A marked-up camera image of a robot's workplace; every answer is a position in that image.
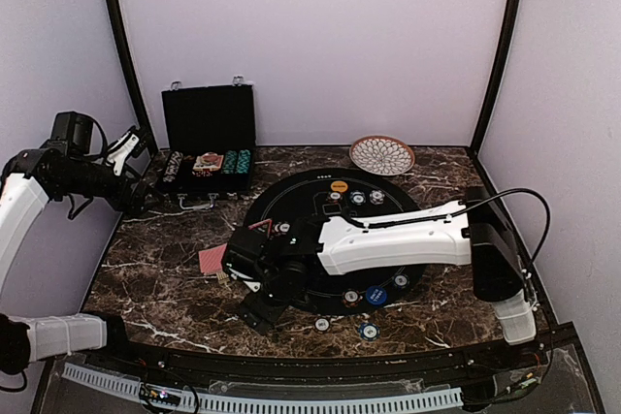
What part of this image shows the orange big blind button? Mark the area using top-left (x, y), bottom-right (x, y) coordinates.
top-left (330, 180), bottom-right (348, 193)

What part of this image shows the blue small blind button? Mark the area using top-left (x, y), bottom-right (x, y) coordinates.
top-left (365, 285), bottom-right (388, 306)

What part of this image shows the black poker chip case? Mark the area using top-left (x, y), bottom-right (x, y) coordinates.
top-left (156, 82), bottom-right (256, 209)

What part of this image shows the blue white chip top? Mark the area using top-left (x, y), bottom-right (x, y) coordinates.
top-left (369, 190), bottom-right (385, 205)

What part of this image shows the blue chip stack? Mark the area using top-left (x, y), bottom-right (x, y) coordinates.
top-left (358, 322), bottom-right (380, 341)

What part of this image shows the single blue chip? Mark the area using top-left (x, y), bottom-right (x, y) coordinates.
top-left (350, 191), bottom-right (366, 206)

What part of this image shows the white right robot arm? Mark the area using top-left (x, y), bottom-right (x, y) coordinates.
top-left (221, 189), bottom-right (537, 369)

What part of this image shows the red playing card deck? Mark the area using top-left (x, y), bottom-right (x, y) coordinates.
top-left (198, 244), bottom-right (229, 282)

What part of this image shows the green chip row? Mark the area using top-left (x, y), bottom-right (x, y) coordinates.
top-left (221, 150), bottom-right (238, 175)

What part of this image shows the boxed card deck in case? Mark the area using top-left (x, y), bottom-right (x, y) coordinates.
top-left (192, 152), bottom-right (224, 174)

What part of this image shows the red triangular all-in button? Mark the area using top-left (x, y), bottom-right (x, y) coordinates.
top-left (248, 219), bottom-right (273, 238)

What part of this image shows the right black frame post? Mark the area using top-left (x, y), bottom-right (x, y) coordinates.
top-left (469, 0), bottom-right (520, 158)

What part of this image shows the teal chip row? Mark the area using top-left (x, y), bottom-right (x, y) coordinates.
top-left (235, 149), bottom-right (252, 175)

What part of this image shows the brown white chip stack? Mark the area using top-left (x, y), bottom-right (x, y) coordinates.
top-left (314, 318), bottom-right (331, 333)

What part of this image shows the patterned ceramic plate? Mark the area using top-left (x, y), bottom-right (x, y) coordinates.
top-left (349, 136), bottom-right (415, 176)

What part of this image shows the black frame post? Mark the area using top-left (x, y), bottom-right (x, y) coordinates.
top-left (105, 0), bottom-right (158, 157)
top-left (469, 0), bottom-right (520, 158)

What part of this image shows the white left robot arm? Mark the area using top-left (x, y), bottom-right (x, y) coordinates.
top-left (1, 111), bottom-right (151, 375)

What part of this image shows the left black frame post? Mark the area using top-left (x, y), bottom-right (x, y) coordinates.
top-left (105, 0), bottom-right (158, 157)

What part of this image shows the round black poker mat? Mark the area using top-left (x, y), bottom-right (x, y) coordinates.
top-left (245, 168), bottom-right (425, 315)

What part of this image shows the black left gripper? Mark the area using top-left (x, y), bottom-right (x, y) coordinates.
top-left (57, 158), bottom-right (164, 218)

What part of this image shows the white slotted cable duct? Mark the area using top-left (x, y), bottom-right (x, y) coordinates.
top-left (62, 363), bottom-right (464, 413)

